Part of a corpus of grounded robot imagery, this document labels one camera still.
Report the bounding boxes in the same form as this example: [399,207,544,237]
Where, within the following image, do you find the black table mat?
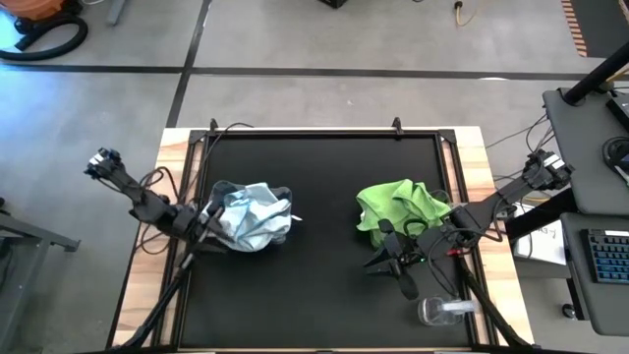
[179,135,473,350]

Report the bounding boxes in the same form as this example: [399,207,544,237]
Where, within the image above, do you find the grey side table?
[0,196,82,354]

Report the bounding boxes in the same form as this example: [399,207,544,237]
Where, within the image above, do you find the black pole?
[562,42,629,106]

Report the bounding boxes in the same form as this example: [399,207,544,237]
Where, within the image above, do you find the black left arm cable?
[136,121,255,256]

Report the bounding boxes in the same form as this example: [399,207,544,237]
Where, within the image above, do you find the clear plastic cup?
[417,293,481,327]

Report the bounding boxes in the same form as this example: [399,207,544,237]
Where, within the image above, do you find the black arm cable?
[136,121,255,256]
[402,215,495,297]

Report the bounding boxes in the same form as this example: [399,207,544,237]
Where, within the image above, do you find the clear plastic basket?
[203,179,293,247]
[368,189,461,252]

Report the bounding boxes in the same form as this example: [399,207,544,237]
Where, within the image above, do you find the orange vacuum cleaner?
[12,0,68,22]

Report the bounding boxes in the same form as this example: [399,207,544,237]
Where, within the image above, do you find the black vacuum hose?
[0,14,89,62]

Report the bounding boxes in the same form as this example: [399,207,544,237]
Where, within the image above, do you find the cable with plug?
[454,0,478,27]

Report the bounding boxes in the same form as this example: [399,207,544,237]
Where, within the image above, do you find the white paper sheet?
[513,204,567,266]

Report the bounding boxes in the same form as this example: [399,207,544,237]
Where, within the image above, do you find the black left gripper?
[169,204,233,246]

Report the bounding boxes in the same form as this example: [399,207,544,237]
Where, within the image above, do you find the black desk support bar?
[505,189,579,242]

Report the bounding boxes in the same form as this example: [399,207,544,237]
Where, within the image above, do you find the black floor cables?
[486,113,556,206]

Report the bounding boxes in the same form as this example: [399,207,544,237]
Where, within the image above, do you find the grey desk with keyboard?
[559,211,629,337]

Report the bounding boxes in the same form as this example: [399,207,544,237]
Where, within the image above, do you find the dark striped-edge floor mat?
[560,0,629,59]

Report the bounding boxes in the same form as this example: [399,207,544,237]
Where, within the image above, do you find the black metal table frame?
[105,117,532,354]

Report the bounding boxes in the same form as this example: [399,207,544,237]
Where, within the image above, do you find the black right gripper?
[363,218,434,302]

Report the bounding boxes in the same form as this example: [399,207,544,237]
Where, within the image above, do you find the black round headset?
[602,136,629,184]

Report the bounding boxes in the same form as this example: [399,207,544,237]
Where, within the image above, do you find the backlit black keyboard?
[583,228,629,285]

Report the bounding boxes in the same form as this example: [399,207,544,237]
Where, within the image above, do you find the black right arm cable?
[402,215,495,297]

